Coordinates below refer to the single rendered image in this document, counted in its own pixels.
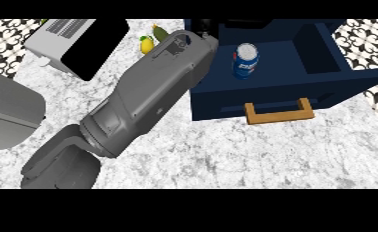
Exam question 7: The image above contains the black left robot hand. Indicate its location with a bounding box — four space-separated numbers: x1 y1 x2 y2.
189 18 214 40

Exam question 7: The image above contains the blue soda can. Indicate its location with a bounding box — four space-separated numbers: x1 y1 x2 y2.
231 42 262 81

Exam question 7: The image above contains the navy blue drawer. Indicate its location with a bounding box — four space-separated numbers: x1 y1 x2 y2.
189 75 378 122
183 18 378 94

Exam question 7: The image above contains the navy blue drawer front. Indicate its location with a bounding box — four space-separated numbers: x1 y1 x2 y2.
189 75 378 122

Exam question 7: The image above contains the green vegetable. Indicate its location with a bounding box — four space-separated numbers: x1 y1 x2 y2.
151 23 173 44

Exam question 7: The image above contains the yellow lemon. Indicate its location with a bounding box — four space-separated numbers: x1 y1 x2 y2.
139 34 157 56

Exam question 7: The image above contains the white appliance with black door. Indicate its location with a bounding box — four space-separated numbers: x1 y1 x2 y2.
24 18 133 82

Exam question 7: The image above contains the grey rounded appliance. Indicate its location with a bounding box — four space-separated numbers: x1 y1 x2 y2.
0 75 48 151

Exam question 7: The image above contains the wooden drawer handle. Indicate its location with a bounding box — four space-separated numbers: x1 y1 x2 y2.
244 97 316 126

